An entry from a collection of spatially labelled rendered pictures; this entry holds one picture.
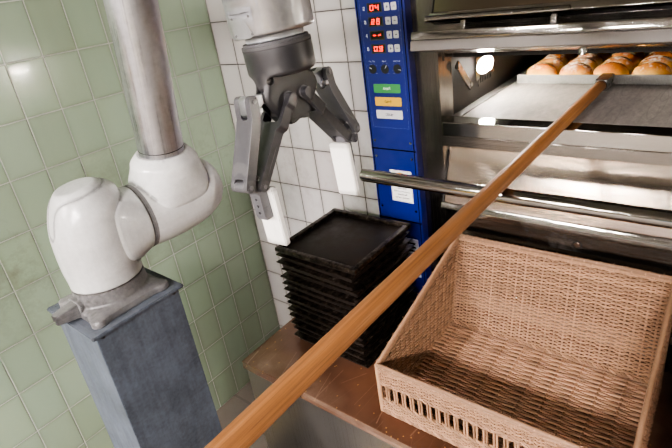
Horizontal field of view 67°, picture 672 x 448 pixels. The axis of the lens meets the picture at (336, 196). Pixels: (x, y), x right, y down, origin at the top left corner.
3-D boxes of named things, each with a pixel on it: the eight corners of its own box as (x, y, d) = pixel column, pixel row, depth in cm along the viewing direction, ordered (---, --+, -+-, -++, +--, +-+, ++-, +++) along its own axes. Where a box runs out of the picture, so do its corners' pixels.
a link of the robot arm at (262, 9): (198, -9, 51) (215, 51, 53) (260, -25, 46) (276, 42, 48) (261, -19, 58) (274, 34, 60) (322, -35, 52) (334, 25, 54)
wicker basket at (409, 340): (460, 306, 161) (456, 230, 150) (669, 368, 127) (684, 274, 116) (376, 412, 127) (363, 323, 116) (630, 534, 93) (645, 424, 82)
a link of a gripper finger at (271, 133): (300, 95, 55) (291, 89, 54) (272, 194, 53) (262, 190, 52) (274, 97, 57) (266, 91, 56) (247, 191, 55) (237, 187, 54)
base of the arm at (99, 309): (40, 315, 112) (30, 294, 110) (130, 266, 127) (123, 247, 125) (77, 342, 101) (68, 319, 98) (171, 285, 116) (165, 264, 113)
